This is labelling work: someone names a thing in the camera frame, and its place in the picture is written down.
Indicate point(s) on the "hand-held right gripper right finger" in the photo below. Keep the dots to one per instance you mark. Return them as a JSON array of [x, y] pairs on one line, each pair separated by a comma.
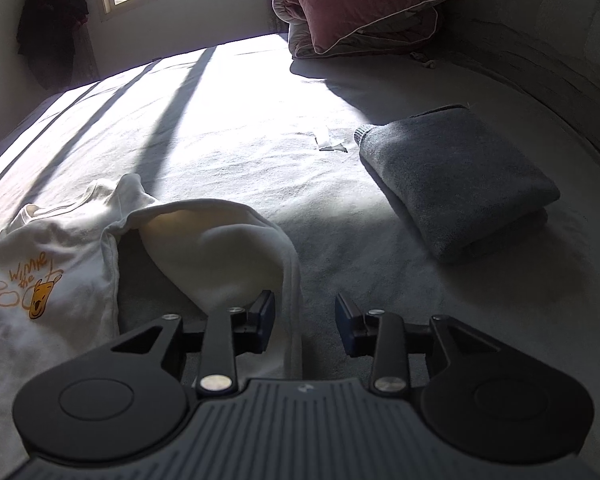
[[345, 327]]

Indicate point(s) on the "grey quilted bedspread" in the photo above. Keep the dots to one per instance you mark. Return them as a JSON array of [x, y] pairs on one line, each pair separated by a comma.
[[555, 35]]

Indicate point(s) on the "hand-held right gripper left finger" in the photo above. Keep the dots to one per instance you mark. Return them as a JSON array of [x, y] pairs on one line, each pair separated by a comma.
[[266, 320]]

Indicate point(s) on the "dark hanging clothes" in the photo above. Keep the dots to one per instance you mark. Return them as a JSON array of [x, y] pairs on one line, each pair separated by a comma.
[[50, 25]]

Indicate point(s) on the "cream printed sweatshirt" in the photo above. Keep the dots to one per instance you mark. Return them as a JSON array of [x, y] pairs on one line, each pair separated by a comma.
[[55, 240]]

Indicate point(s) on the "white paper scrap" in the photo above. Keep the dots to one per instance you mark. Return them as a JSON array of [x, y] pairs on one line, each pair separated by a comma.
[[325, 137]]

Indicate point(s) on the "pink pillow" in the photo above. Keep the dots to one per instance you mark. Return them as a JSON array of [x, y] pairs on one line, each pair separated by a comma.
[[370, 0]]

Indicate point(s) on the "folded quilt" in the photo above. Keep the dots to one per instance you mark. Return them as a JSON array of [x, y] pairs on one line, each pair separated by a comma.
[[295, 25]]

